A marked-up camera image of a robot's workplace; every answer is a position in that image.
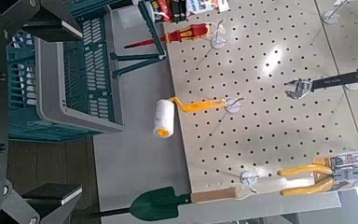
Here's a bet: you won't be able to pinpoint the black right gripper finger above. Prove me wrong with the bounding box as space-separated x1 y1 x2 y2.
0 180 84 224
0 0 85 42

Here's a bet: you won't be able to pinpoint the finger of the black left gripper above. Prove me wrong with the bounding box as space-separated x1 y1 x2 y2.
170 0 188 23

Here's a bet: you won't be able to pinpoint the teal crate with grey rim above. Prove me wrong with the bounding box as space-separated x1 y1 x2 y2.
6 0 126 143

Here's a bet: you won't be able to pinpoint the red and yellow screwdriver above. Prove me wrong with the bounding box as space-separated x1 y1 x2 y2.
123 22 213 50

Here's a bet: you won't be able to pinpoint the white perforated pegboard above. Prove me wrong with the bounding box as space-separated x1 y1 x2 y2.
162 0 358 196

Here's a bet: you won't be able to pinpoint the teal crate handle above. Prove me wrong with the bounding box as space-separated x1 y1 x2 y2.
109 0 168 79

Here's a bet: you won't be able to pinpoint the green trowel with wooden handle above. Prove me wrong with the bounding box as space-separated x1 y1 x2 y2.
88 185 247 223

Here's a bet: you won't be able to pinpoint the white paint roller yellow handle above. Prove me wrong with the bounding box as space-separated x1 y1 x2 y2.
152 95 228 139

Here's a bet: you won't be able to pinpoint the black handled adjustable wrench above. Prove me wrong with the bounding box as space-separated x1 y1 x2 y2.
283 70 358 101

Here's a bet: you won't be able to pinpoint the yellow handled pliers in packaging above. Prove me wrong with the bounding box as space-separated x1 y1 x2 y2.
276 150 358 198

